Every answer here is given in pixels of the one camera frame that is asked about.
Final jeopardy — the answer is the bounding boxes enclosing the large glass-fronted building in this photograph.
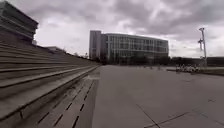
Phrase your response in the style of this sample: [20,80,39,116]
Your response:
[88,30,170,66]

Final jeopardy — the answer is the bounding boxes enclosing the wide concrete steps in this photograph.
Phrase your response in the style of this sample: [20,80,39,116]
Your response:
[0,39,101,128]

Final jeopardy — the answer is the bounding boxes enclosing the tall lamp pole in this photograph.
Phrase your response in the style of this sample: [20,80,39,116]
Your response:
[197,27,209,69]

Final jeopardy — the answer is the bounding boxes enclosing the row of dark trees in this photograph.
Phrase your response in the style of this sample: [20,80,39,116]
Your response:
[169,55,224,67]

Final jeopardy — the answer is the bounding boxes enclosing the low building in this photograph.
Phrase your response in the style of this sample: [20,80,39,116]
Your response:
[45,45,68,55]

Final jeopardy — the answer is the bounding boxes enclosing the row of parked bicycles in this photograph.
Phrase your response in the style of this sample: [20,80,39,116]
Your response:
[174,63,201,75]

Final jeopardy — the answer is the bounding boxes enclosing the slotted drain strip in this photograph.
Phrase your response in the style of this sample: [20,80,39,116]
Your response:
[16,77,100,128]

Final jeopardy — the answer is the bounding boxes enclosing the dark layered building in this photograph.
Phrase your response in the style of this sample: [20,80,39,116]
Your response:
[0,0,40,46]

